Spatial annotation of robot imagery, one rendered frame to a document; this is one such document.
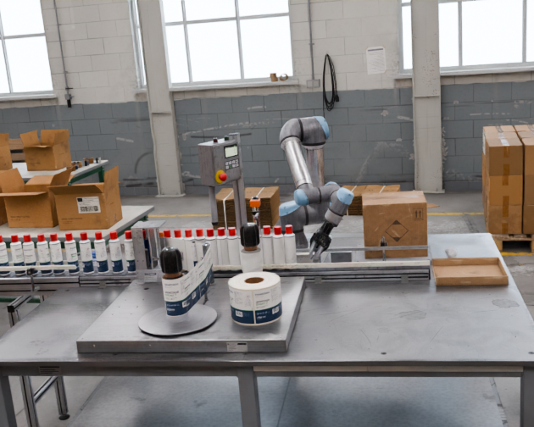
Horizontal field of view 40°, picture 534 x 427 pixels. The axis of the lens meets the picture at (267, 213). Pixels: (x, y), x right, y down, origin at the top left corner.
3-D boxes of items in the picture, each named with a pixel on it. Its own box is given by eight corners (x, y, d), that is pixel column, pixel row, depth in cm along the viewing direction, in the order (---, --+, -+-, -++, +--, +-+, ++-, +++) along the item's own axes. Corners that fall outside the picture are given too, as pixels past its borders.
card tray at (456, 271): (436, 285, 314) (436, 277, 313) (432, 266, 339) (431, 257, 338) (508, 285, 309) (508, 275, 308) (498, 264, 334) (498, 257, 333)
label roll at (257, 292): (283, 304, 293) (280, 270, 290) (281, 324, 274) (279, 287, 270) (234, 307, 295) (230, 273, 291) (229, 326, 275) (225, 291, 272)
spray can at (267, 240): (262, 269, 338) (258, 227, 332) (269, 266, 341) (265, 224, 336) (270, 271, 334) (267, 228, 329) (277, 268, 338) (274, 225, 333)
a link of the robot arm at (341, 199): (351, 189, 326) (358, 197, 319) (340, 210, 329) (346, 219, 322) (336, 184, 323) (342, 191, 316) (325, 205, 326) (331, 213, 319)
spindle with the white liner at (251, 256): (241, 294, 307) (236, 226, 300) (246, 287, 316) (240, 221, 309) (263, 294, 306) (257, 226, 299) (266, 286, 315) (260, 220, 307)
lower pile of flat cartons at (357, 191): (332, 215, 764) (330, 196, 758) (342, 202, 813) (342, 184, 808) (394, 216, 743) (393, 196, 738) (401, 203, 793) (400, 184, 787)
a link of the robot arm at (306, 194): (274, 115, 347) (299, 197, 320) (296, 113, 349) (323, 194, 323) (271, 131, 356) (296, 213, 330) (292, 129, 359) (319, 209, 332)
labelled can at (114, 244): (111, 274, 348) (105, 233, 343) (115, 270, 353) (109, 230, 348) (121, 274, 347) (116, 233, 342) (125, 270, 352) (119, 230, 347)
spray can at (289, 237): (285, 269, 335) (281, 227, 329) (287, 266, 339) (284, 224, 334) (295, 269, 333) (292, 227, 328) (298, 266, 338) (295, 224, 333)
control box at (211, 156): (201, 185, 337) (197, 144, 332) (227, 177, 348) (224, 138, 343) (215, 186, 330) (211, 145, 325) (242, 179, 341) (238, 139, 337)
